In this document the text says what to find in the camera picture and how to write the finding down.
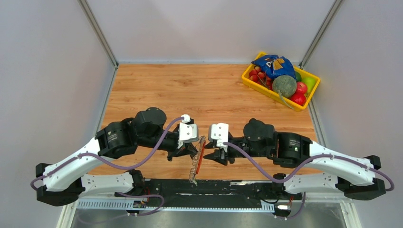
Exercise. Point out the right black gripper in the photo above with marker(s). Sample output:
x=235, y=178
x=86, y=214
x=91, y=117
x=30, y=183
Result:
x=220, y=156

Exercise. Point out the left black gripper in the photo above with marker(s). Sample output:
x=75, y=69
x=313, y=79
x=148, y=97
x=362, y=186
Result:
x=187, y=148

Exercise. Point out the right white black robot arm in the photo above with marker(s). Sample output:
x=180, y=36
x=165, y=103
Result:
x=314, y=168

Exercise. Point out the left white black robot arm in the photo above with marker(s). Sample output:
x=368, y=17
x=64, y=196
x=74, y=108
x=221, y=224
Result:
x=70, y=179

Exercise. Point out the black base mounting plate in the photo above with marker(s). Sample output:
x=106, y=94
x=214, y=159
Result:
x=211, y=193

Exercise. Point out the yellow plastic bin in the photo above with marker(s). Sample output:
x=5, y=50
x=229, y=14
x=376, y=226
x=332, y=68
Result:
x=271, y=94

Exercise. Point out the red cherry tomatoes bunch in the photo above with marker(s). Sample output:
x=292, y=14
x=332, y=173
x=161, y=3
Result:
x=258, y=76

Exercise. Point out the green round melon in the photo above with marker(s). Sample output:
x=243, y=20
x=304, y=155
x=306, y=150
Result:
x=284, y=85

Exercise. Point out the red apple lower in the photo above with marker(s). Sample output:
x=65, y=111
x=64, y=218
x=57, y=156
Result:
x=299, y=99

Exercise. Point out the red apple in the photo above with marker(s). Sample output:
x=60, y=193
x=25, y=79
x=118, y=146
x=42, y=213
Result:
x=301, y=88
x=299, y=99

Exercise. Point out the blue chips bag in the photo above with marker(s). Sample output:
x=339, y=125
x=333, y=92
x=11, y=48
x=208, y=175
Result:
x=274, y=66

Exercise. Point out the red apple upper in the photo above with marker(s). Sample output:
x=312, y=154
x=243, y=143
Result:
x=301, y=88

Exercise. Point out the dark green fruit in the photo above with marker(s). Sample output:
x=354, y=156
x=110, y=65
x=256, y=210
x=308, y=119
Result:
x=298, y=76

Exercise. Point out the light green apple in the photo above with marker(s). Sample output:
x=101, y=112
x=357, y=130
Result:
x=310, y=83

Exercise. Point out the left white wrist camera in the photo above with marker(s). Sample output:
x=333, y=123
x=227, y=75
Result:
x=188, y=132

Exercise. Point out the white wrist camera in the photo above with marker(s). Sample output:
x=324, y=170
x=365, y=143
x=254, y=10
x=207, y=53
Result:
x=188, y=132
x=218, y=130

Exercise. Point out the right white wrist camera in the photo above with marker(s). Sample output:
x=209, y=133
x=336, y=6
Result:
x=218, y=130

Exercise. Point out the white slotted cable duct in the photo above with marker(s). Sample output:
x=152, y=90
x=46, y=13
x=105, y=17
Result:
x=126, y=204

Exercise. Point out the aluminium frame rail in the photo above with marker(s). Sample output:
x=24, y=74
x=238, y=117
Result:
x=316, y=210

